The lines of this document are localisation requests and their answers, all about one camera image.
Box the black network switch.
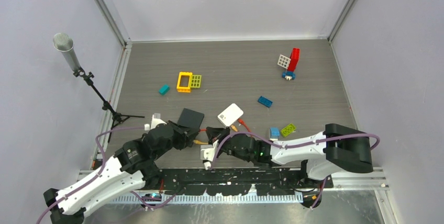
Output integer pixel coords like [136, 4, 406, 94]
[177, 108, 205, 129]

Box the yellow ethernet cable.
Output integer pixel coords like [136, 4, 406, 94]
[193, 125, 240, 146]

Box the white square switch box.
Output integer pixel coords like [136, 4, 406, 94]
[217, 103, 243, 127]

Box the red ethernet cable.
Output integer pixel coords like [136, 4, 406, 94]
[199, 119, 252, 133]

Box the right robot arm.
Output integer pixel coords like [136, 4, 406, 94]
[200, 124, 381, 188]

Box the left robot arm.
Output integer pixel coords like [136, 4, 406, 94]
[43, 119, 201, 223]

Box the light blue white brick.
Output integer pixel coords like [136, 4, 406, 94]
[269, 127, 280, 141]

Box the lime green flat brick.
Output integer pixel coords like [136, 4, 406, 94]
[280, 124, 296, 137]

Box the teal toy block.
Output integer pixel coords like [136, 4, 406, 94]
[159, 84, 170, 96]

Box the blue flat toy brick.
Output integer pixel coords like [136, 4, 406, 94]
[258, 96, 273, 108]

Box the black microphone stand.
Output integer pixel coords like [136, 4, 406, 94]
[73, 68, 145, 130]

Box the lime green lattice piece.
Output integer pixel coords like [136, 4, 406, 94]
[190, 74, 202, 88]

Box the blue toy brick base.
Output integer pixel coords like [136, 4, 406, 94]
[281, 71, 296, 81]

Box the white toy lattice piece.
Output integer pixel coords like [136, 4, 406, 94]
[277, 54, 291, 70]

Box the red toy brick tower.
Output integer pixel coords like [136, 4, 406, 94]
[286, 48, 300, 72]

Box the silver microphone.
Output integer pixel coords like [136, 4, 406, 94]
[53, 32, 81, 72]

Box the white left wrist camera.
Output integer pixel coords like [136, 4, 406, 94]
[144, 113, 167, 132]

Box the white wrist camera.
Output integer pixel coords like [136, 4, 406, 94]
[144, 113, 167, 132]
[200, 140, 219, 170]

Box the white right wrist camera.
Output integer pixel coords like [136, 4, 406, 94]
[200, 140, 219, 170]

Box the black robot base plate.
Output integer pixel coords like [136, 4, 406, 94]
[143, 168, 323, 196]

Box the yellow toy window frame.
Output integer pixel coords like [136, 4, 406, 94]
[176, 72, 193, 93]

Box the white perforated cable tray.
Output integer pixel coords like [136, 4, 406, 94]
[109, 192, 303, 205]

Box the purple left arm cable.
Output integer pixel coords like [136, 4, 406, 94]
[35, 126, 177, 224]

